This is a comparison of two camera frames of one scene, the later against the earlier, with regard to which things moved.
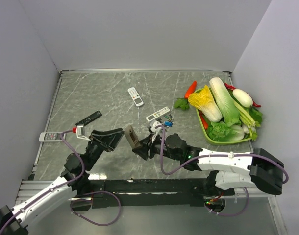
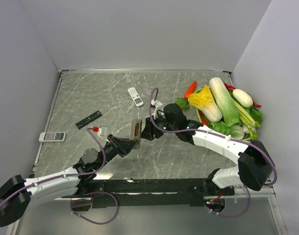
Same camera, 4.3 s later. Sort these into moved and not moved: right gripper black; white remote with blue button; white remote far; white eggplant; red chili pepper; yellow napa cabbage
Moved: white remote with blue button; right gripper black
Not moved: yellow napa cabbage; red chili pepper; white eggplant; white remote far
